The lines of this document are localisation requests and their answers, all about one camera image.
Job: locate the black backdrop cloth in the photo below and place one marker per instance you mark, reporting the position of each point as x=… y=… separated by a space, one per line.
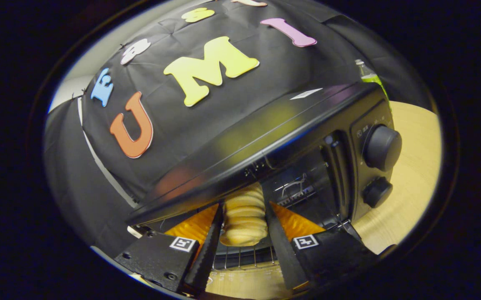
x=182 y=133

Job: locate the green drink bottle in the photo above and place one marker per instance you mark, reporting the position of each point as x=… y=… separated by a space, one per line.
x=369 y=77

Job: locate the black toaster oven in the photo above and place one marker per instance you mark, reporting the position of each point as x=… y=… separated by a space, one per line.
x=265 y=137

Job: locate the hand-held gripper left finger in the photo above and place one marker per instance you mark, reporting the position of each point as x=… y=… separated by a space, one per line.
x=207 y=254

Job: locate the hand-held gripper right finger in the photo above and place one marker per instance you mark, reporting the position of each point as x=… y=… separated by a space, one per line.
x=280 y=250

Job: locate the bread roll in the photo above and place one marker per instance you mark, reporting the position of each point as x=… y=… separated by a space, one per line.
x=244 y=216

